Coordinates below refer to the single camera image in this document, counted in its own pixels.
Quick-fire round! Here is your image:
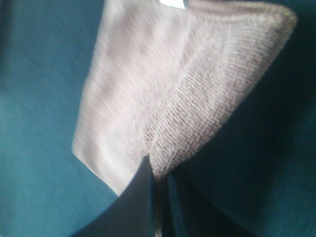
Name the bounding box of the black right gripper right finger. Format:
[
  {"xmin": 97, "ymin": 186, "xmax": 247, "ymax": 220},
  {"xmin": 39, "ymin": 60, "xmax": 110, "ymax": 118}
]
[{"xmin": 166, "ymin": 169, "xmax": 255, "ymax": 237}]

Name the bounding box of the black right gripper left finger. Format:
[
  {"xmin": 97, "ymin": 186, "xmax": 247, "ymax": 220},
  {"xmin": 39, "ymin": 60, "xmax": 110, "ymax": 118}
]
[{"xmin": 72, "ymin": 156, "xmax": 156, "ymax": 237}]

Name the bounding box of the pink-brown towel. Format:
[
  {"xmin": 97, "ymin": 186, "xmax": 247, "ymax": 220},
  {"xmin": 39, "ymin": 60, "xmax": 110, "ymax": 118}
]
[{"xmin": 73, "ymin": 0, "xmax": 297, "ymax": 195}]

